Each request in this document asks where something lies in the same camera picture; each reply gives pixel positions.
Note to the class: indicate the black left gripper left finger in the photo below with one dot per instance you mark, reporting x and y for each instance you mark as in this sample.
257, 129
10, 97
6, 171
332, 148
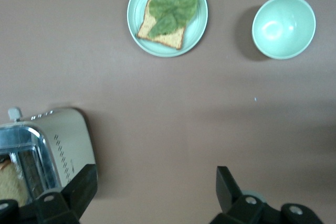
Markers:
76, 195

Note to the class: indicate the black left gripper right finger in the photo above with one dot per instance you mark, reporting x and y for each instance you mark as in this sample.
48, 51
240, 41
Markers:
231, 205

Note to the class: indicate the silver toaster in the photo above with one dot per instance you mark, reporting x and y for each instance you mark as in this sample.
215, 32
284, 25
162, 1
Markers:
71, 134

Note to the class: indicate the dark toast slice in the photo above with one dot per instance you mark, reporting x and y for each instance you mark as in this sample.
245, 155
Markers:
10, 184

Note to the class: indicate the pale green plate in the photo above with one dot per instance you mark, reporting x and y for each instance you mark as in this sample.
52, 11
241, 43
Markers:
194, 37

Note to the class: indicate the brown bread slice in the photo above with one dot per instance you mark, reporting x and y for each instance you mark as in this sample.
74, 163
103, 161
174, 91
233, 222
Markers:
168, 39

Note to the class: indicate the pale green bowl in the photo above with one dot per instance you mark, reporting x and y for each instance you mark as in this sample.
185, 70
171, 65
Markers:
283, 27

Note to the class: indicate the green lettuce leaf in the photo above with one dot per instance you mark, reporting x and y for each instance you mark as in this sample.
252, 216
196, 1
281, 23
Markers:
173, 6

